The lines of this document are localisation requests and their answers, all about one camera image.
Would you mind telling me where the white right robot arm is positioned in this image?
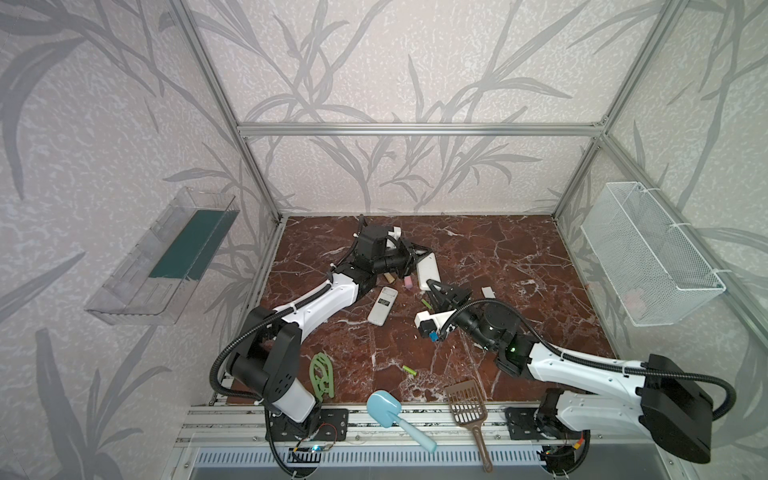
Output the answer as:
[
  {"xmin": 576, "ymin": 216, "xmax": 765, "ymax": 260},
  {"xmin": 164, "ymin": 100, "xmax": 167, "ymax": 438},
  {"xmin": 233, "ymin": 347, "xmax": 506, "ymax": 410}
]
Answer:
[{"xmin": 415, "ymin": 280, "xmax": 737, "ymax": 464}]

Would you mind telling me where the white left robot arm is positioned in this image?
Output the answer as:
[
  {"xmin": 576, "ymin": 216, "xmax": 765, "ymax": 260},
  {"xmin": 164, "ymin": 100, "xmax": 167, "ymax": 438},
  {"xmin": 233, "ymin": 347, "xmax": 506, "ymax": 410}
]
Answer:
[{"xmin": 208, "ymin": 218, "xmax": 432, "ymax": 429}]

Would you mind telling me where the brown litter scoop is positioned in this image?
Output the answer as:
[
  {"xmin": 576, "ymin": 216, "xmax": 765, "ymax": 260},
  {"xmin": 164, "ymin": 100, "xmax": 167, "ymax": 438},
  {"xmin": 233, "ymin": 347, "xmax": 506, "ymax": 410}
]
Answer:
[{"xmin": 445, "ymin": 380, "xmax": 493, "ymax": 473}]

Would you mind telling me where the light blue plastic scoop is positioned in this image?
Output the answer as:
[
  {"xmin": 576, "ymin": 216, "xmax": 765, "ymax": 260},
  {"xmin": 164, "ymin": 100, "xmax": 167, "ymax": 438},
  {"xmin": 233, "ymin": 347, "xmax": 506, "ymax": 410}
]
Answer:
[{"xmin": 366, "ymin": 390, "xmax": 438, "ymax": 454}]

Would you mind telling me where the green plastic slotted tool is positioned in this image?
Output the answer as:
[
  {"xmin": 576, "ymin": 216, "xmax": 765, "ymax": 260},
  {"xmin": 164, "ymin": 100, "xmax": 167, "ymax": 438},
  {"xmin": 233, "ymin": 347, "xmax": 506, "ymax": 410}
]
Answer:
[{"xmin": 309, "ymin": 352, "xmax": 335, "ymax": 401}]

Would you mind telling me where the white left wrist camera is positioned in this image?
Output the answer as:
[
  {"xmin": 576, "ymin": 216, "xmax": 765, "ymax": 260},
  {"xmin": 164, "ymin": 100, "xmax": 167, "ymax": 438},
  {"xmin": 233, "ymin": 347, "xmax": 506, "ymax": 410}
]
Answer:
[{"xmin": 388, "ymin": 226, "xmax": 402, "ymax": 240}]

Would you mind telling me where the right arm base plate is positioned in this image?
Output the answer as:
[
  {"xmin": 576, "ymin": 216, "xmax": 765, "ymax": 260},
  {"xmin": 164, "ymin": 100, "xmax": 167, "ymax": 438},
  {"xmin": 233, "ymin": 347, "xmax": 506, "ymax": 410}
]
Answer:
[{"xmin": 504, "ymin": 407, "xmax": 582, "ymax": 442}]

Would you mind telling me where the white wire mesh basket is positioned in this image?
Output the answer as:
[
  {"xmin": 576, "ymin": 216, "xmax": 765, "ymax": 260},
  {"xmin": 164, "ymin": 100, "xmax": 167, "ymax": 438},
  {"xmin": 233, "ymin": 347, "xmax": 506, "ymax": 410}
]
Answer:
[{"xmin": 581, "ymin": 182, "xmax": 726, "ymax": 327}]

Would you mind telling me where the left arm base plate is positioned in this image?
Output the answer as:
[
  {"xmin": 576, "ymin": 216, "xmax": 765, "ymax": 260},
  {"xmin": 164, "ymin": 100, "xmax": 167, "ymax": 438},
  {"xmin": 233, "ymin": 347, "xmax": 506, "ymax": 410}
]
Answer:
[{"xmin": 266, "ymin": 408, "xmax": 349, "ymax": 442}]

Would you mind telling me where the clear plastic wall shelf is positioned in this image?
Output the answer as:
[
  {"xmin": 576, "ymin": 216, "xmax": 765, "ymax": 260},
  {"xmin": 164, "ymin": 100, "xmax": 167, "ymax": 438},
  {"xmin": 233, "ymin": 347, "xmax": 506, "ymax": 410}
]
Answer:
[{"xmin": 85, "ymin": 187, "xmax": 240, "ymax": 326}]

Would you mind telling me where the aluminium front rail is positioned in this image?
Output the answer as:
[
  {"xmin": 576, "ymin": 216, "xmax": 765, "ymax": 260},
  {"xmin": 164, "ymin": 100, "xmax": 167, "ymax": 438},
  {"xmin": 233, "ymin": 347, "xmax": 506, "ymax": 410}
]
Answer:
[{"xmin": 174, "ymin": 402, "xmax": 556, "ymax": 447}]

